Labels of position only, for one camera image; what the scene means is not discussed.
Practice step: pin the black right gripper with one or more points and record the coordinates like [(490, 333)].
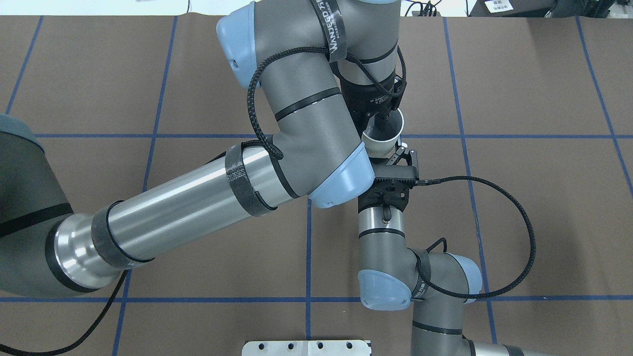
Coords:
[(394, 159)]

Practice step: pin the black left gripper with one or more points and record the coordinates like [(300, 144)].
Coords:
[(367, 99)]

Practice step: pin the white ribbed mug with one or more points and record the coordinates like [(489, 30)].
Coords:
[(379, 146)]

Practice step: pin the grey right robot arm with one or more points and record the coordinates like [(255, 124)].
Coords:
[(438, 285)]

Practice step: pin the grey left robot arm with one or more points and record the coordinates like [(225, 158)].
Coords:
[(303, 63)]

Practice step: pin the brown paper table mat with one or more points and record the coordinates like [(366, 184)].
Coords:
[(541, 107)]

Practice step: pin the black box with label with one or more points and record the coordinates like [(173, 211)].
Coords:
[(541, 8)]

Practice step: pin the white metal base plate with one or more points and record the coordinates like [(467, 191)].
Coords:
[(308, 348)]

